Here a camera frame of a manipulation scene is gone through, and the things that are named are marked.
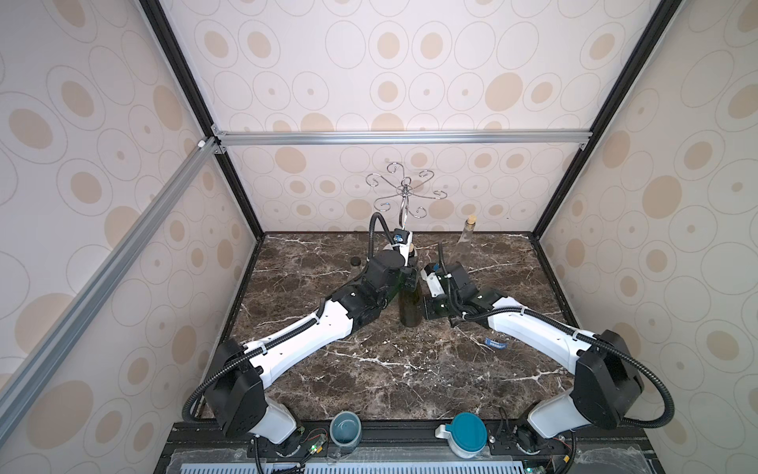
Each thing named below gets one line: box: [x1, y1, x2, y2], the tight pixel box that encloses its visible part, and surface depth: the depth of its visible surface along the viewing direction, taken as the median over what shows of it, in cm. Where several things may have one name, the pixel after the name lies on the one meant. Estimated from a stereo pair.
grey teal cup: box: [329, 410, 363, 450], surface depth 73 cm
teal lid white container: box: [435, 411, 488, 459], surface depth 70 cm
